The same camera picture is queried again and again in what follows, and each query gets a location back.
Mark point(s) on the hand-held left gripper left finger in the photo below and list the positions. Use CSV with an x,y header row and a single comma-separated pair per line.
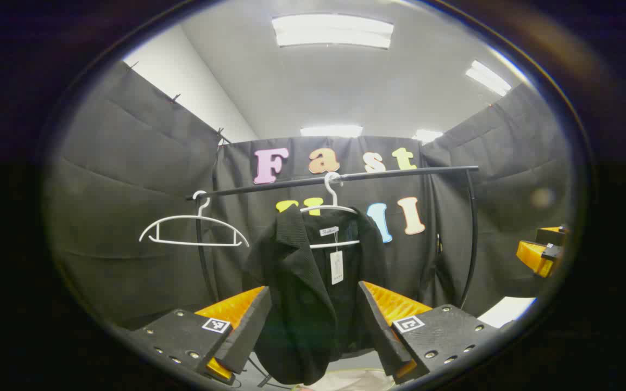
x,y
248,331

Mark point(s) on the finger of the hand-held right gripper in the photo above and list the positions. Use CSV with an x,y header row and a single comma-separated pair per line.
x,y
533,255
552,234

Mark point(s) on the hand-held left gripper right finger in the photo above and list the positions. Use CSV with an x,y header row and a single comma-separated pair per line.
x,y
383,336

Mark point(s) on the black knit jacket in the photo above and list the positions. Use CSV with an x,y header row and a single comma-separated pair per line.
x,y
302,304

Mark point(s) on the white clothes hanger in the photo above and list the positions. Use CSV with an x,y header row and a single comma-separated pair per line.
x,y
193,217
333,194

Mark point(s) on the black clothes rack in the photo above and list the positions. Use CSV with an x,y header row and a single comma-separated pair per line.
x,y
400,174

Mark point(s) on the ceiling light panel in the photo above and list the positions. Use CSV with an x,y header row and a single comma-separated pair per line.
x,y
427,136
331,131
488,79
332,31

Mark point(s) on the black backdrop cloth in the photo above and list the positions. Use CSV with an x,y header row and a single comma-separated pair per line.
x,y
128,163

